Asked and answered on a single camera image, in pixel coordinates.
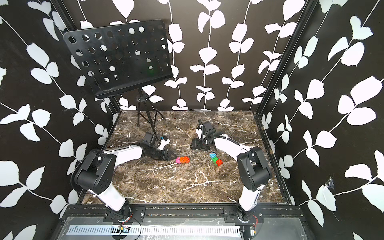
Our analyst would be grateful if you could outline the blue lego brick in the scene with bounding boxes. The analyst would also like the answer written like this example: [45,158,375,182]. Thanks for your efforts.
[209,153,217,159]

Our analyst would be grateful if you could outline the red lego brick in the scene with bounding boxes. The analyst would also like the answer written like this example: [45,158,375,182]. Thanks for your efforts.
[216,159,223,166]

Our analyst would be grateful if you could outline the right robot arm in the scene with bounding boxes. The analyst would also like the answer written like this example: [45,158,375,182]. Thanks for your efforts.
[190,119,272,222]

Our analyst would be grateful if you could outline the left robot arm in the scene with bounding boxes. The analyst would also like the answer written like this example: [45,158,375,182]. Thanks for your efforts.
[71,145,177,212]

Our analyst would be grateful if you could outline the black perforated music stand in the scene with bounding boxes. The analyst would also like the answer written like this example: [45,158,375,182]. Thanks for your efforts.
[62,19,174,141]

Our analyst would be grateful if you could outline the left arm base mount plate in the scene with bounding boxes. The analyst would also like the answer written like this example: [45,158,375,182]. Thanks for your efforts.
[103,205,146,224]

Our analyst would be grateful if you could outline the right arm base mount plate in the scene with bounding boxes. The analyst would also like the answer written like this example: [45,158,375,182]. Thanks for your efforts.
[222,206,264,225]

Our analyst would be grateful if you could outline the white perforated cable duct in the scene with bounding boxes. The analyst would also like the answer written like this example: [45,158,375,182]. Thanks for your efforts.
[65,225,241,237]

